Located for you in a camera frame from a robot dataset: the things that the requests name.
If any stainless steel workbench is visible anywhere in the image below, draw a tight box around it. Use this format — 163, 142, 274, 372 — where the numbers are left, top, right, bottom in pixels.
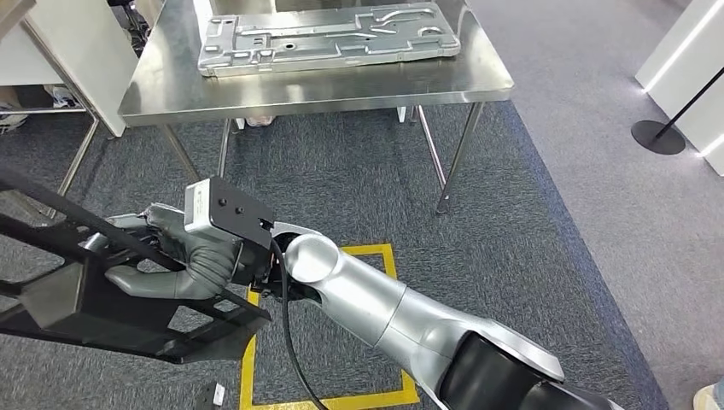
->
117, 0, 516, 216

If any black stanchion post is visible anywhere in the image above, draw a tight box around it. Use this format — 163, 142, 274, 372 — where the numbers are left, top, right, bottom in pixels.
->
630, 65, 724, 156

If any person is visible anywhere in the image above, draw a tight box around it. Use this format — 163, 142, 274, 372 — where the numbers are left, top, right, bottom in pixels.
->
692, 380, 724, 410

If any white display counter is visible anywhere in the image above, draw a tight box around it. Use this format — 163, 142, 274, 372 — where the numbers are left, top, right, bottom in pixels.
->
636, 0, 724, 178

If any black plastic car part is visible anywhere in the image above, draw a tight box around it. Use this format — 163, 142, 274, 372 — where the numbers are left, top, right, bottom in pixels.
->
0, 167, 272, 365

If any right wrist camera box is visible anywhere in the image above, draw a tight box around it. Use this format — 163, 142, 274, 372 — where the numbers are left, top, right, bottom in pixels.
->
184, 176, 277, 250

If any white board panel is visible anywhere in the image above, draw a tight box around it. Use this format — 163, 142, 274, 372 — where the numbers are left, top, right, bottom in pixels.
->
0, 0, 140, 138

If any small black white robot part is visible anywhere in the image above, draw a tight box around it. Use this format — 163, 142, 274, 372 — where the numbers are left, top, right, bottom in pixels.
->
195, 382, 226, 410

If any stamped grey metal panel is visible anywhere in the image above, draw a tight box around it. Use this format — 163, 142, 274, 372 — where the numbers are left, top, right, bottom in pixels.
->
197, 1, 462, 79

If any steel side table frame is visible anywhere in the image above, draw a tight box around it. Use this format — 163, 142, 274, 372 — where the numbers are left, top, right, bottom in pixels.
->
0, 107, 100, 219

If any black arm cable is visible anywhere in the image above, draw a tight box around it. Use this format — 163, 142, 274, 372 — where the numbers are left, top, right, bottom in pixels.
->
268, 240, 330, 410

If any black chair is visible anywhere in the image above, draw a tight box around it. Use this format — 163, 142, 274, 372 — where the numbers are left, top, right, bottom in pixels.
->
107, 0, 151, 58

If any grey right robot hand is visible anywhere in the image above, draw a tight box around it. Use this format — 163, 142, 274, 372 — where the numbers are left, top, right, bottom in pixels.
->
83, 202, 206, 301

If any yellow floor tape square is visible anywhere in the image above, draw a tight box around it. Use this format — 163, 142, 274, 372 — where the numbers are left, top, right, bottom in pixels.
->
238, 243, 421, 410

